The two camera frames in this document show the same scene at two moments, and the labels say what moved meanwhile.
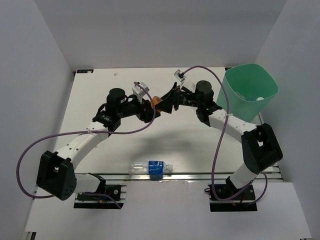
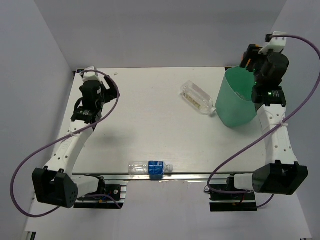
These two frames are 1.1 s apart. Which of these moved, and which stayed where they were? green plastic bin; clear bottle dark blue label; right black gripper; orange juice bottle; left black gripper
Moved: right black gripper; orange juice bottle; left black gripper
Stayed: green plastic bin; clear bottle dark blue label
